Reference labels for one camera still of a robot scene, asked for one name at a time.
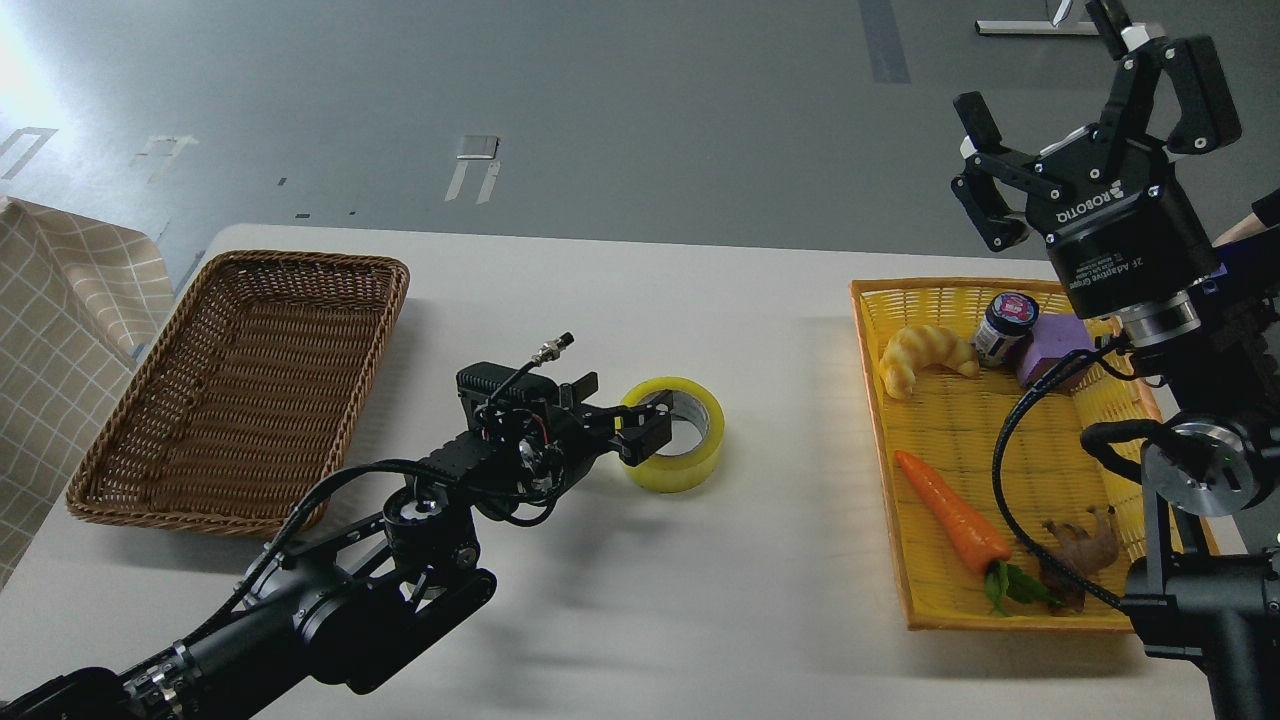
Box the small dark jar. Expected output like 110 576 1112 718
972 291 1041 366

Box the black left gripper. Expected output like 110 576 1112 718
470 372 675 501

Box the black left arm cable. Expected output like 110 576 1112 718
180 457 556 651

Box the beige checkered cloth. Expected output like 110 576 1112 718
1 197 174 582

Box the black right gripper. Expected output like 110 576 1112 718
951 1 1243 319

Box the orange toy carrot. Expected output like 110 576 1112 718
893 450 1012 577

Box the brown toy animal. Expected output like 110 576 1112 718
1039 505 1121 618

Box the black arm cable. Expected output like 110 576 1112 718
180 457 556 651
992 340 1132 611

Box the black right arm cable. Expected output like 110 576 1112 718
992 340 1132 611

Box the brown wicker basket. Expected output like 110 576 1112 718
65 250 410 538

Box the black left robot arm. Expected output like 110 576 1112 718
3 333 675 719

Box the purple foam block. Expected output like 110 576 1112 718
1012 313 1094 389

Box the yellow tape roll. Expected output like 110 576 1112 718
623 375 727 495

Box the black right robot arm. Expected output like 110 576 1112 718
951 1 1277 719

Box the toy croissant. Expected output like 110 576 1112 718
877 325 980 400

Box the yellow plastic basket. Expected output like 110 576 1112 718
849 277 1161 634

